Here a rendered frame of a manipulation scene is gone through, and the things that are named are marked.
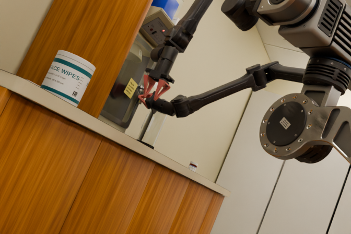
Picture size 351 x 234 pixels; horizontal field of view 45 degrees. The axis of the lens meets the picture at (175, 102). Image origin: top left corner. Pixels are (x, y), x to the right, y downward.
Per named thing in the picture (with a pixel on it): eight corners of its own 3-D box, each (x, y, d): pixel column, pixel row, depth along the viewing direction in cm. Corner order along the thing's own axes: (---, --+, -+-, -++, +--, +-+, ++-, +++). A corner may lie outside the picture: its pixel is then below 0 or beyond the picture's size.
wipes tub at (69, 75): (29, 88, 133) (50, 45, 136) (55, 101, 145) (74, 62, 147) (59, 100, 127) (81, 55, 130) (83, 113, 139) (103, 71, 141)
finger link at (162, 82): (147, 99, 160) (157, 77, 162) (163, 105, 157) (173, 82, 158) (139, 93, 154) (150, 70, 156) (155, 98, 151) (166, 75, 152)
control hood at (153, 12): (131, 22, 187) (140, 2, 189) (160, 53, 216) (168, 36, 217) (153, 27, 182) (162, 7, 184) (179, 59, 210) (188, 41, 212)
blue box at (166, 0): (144, 6, 191) (152, -12, 192) (153, 17, 200) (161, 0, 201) (163, 10, 186) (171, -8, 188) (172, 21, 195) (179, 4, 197)
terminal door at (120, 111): (92, 110, 181) (131, 27, 188) (126, 129, 208) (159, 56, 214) (93, 110, 181) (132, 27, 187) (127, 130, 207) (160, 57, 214)
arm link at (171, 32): (174, 26, 157) (190, 40, 161) (159, 28, 167) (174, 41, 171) (159, 54, 154) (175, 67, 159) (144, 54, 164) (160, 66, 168)
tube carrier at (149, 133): (129, 140, 212) (147, 101, 215) (142, 146, 220) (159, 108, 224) (145, 146, 205) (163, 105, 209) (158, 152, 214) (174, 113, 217)
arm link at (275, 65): (272, 56, 199) (277, 76, 202) (247, 67, 195) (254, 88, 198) (340, 63, 158) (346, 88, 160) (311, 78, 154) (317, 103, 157)
